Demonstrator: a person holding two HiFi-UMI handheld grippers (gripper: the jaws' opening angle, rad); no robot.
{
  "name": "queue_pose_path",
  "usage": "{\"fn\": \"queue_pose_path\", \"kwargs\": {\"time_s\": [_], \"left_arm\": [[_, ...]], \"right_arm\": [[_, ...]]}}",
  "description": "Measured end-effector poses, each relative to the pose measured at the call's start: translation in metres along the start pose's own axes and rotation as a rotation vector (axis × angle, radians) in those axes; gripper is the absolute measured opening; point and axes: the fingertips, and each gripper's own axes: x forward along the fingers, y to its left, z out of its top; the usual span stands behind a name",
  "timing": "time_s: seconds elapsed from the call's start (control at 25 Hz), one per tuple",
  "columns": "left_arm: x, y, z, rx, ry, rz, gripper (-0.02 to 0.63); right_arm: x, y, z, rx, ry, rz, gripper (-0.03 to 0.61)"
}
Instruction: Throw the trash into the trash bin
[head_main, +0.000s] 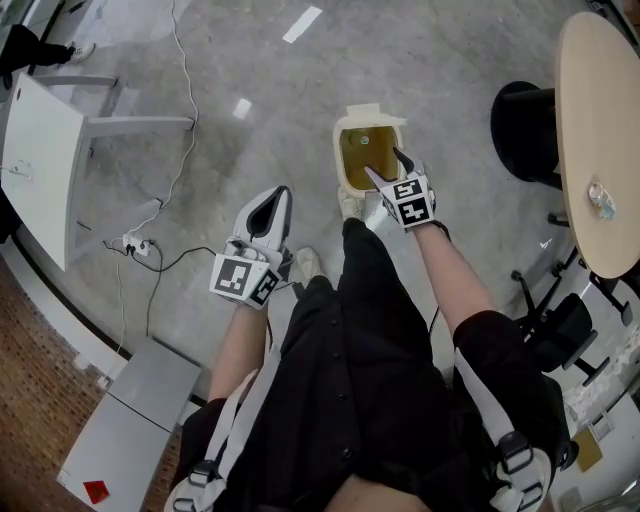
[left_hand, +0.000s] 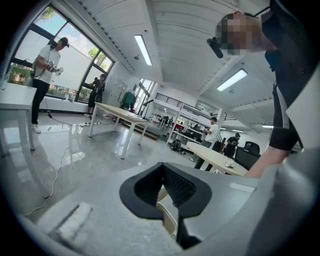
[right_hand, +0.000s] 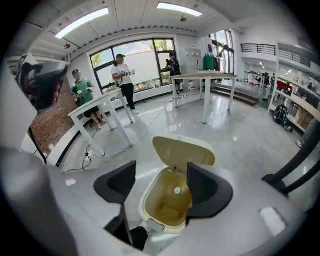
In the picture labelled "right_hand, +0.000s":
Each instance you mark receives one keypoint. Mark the beige metal lockers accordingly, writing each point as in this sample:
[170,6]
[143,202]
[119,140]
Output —
[193,60]

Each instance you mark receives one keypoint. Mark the cream open-lid trash bin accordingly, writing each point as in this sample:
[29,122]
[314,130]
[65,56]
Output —
[180,150]

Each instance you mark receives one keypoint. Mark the black framed window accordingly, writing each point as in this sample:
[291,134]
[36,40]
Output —
[142,62]

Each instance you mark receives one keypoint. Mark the black metal railing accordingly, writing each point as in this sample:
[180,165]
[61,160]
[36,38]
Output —
[258,48]

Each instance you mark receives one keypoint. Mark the green hanging garments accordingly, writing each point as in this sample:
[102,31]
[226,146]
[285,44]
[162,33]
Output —
[208,62]

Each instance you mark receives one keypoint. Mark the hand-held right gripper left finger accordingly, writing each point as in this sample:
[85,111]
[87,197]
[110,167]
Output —
[117,185]

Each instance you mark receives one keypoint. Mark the white rectangular desk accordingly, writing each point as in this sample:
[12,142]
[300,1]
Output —
[100,101]

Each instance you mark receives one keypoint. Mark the ceiling light panel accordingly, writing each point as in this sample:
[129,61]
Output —
[82,22]
[178,8]

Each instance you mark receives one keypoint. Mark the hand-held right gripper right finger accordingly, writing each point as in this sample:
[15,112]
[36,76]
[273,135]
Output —
[210,192]

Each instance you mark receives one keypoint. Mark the clear water jug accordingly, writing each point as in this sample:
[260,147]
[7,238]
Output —
[191,86]

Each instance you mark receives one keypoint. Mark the white storage shelf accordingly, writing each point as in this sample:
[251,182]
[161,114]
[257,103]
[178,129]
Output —
[300,100]

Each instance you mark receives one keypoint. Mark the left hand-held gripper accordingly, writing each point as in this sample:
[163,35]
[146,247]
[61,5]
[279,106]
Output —
[17,112]

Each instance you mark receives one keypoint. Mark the wooden steps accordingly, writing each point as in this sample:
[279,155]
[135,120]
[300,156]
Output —
[237,96]

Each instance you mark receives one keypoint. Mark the cardboard box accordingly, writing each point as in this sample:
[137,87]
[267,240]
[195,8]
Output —
[308,122]
[300,116]

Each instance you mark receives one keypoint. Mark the white power strip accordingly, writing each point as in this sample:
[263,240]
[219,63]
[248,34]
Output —
[88,156]

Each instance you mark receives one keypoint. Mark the black white striped backpack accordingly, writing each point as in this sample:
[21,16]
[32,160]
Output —
[281,115]

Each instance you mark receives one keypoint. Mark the clear bottle with green cap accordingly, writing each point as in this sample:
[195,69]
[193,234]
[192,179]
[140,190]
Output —
[177,190]

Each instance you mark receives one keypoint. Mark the wooden desk with white legs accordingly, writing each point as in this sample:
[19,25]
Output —
[205,75]

